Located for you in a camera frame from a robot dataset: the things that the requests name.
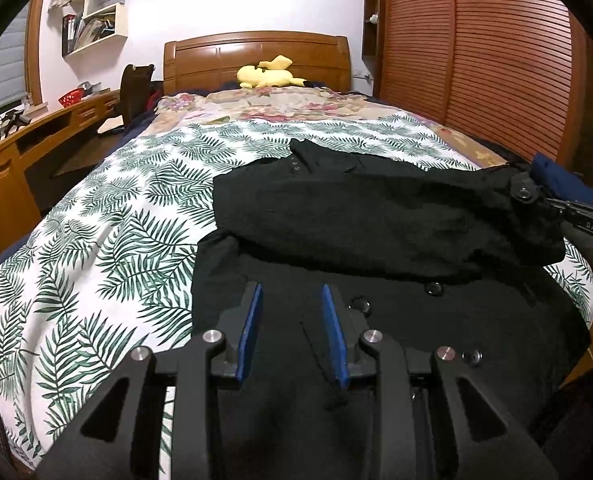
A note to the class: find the black coat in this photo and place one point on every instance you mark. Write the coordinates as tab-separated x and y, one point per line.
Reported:
376	220

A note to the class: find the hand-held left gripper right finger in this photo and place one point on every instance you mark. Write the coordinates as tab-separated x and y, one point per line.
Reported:
334	341

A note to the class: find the navy folded garment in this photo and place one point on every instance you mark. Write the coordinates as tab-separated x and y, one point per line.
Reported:
566	180

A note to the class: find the black binder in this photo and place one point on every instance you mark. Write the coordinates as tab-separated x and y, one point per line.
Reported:
69	35

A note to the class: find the wooden slatted wardrobe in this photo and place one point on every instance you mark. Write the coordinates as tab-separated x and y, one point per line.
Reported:
476	50

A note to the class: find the white wall shelf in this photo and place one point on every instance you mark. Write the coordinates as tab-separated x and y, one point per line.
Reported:
101	5

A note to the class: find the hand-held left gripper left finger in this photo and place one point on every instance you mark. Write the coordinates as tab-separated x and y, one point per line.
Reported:
250	336

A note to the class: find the dark chair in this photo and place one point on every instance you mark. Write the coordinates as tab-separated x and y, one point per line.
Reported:
136	85

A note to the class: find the floral quilt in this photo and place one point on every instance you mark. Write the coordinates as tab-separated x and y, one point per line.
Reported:
276	107

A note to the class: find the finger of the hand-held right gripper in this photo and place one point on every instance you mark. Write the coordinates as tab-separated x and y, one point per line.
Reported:
526	191

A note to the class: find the grey window blind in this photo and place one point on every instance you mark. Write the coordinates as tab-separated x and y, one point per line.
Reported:
1	75

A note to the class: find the person's dark leg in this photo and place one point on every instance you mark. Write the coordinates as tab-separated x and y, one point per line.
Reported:
581	425

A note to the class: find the wooden open shelf column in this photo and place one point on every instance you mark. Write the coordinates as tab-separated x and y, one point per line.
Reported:
371	0

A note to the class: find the red basket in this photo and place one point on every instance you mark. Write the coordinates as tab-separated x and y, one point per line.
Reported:
71	97

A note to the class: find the leaf print bed sheet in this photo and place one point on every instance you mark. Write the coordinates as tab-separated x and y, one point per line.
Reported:
101	240

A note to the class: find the yellow plush toy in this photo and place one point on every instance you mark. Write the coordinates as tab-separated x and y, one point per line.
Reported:
269	76

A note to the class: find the wooden bed headboard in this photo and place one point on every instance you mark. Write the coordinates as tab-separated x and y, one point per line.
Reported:
211	60

